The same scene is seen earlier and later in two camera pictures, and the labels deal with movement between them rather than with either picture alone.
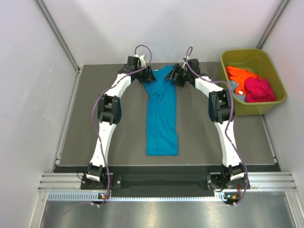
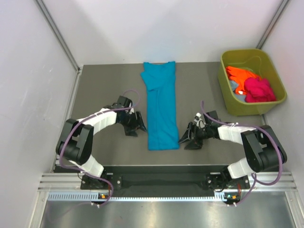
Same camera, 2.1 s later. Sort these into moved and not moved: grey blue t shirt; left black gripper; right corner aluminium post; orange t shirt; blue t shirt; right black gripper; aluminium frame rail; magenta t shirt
Moved: right black gripper; blue t shirt; left black gripper
Not moved: right corner aluminium post; orange t shirt; grey blue t shirt; aluminium frame rail; magenta t shirt
